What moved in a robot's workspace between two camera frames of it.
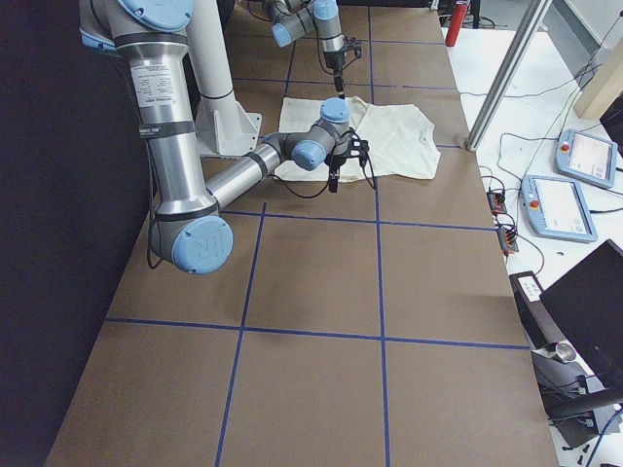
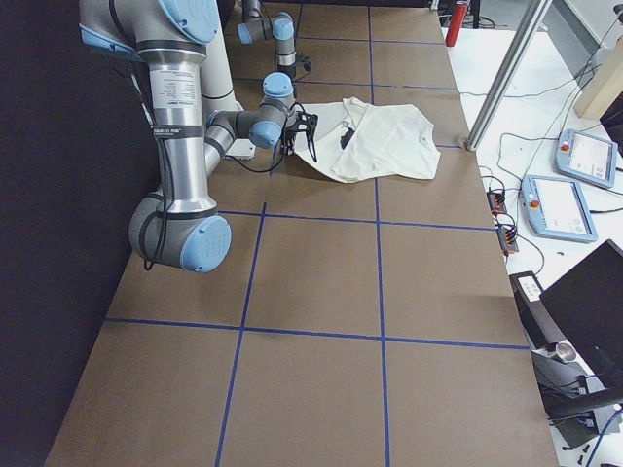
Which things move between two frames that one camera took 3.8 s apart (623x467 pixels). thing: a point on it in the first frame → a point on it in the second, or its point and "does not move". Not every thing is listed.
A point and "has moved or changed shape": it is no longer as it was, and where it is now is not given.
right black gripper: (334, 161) → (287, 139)
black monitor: (587, 306) does not move
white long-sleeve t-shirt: (402, 141) has moved or changed shape
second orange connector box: (506, 237) does not move
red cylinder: (458, 18) does not move
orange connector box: (496, 202) does not move
